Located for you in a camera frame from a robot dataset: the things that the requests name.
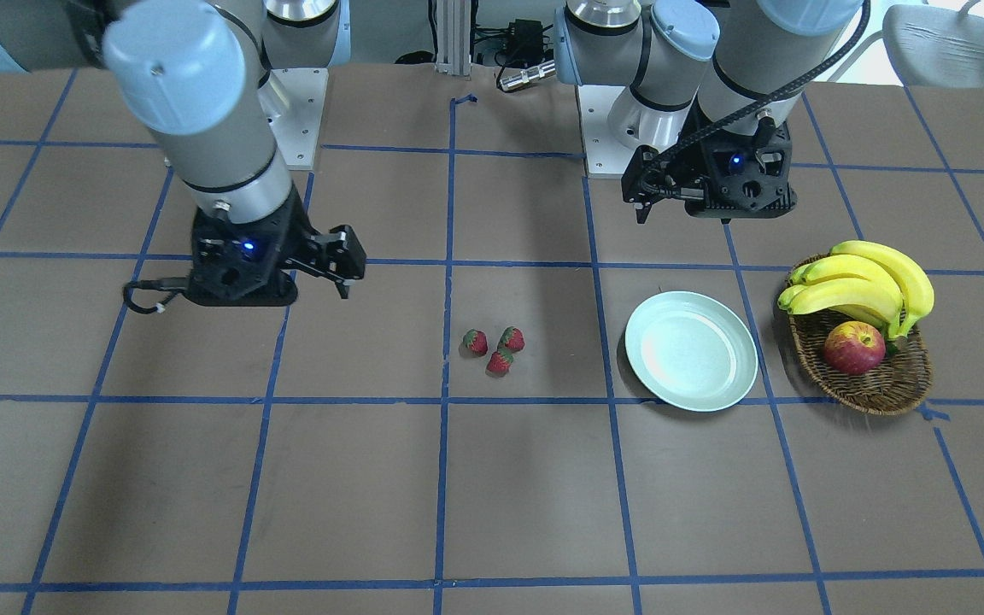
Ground red apple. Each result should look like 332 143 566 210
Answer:
823 320 887 375

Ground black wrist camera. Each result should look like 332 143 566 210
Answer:
122 205 298 314
684 122 798 220

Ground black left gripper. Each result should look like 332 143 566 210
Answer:
621 100 711 225

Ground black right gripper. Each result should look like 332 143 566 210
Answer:
276 192 367 300

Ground grey chair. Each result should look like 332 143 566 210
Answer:
881 1 984 89

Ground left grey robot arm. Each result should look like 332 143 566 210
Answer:
552 1 871 223

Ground yellow banana bunch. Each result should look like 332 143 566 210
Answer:
776 240 936 342

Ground black cables on desk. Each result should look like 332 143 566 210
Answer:
471 17 557 91

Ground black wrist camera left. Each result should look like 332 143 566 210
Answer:
684 122 798 220

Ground brown wicker basket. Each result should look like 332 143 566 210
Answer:
787 254 934 417

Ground aluminium profile post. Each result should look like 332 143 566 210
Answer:
430 1 476 80

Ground light green plate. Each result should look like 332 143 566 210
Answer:
624 291 759 413

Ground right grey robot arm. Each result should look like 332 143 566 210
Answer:
0 1 366 314

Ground red strawberry moved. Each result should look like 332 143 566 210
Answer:
460 330 489 355
487 348 515 377
497 326 524 353

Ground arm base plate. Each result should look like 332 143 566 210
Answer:
576 84 715 179
258 67 329 171

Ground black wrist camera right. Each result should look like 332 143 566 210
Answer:
122 205 298 314

